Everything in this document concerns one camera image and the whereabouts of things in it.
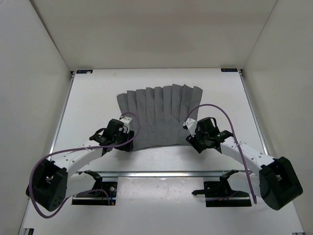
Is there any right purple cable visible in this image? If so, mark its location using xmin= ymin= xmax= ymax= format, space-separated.
xmin=187 ymin=104 xmax=257 ymax=204

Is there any grey pleated skirt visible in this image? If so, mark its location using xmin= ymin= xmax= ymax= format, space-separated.
xmin=117 ymin=84 xmax=203 ymax=151

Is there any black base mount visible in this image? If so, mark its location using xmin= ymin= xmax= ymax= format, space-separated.
xmin=71 ymin=170 xmax=118 ymax=206
xmin=192 ymin=169 xmax=252 ymax=208

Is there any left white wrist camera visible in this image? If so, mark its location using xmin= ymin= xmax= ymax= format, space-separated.
xmin=119 ymin=117 xmax=133 ymax=134

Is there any purple cable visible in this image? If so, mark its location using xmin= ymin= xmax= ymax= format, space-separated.
xmin=187 ymin=104 xmax=257 ymax=204
xmin=28 ymin=112 xmax=141 ymax=218

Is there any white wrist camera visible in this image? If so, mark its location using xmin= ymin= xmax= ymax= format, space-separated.
xmin=183 ymin=118 xmax=197 ymax=137
xmin=119 ymin=117 xmax=133 ymax=134

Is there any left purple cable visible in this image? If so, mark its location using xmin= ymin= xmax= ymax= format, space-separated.
xmin=28 ymin=112 xmax=141 ymax=218

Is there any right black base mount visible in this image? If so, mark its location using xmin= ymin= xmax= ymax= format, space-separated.
xmin=192 ymin=169 xmax=252 ymax=208

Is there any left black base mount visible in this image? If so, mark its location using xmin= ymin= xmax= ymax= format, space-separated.
xmin=71 ymin=170 xmax=118 ymax=206

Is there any left blue corner sticker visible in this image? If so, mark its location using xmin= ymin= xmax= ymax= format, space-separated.
xmin=76 ymin=70 xmax=93 ymax=74

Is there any right blue corner sticker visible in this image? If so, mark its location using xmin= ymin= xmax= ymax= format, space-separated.
xmin=221 ymin=68 xmax=238 ymax=72

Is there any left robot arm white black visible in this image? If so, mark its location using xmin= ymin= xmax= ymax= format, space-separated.
xmin=26 ymin=116 xmax=137 ymax=212

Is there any blue corner sticker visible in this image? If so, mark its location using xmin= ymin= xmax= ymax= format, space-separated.
xmin=76 ymin=70 xmax=93 ymax=74
xmin=221 ymin=68 xmax=238 ymax=72

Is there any aluminium front rail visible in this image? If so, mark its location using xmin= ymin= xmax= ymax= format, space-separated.
xmin=44 ymin=170 xmax=245 ymax=178

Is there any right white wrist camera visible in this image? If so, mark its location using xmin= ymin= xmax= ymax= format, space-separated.
xmin=183 ymin=118 xmax=197 ymax=137

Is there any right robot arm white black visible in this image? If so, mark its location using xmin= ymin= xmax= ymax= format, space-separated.
xmin=183 ymin=117 xmax=303 ymax=211

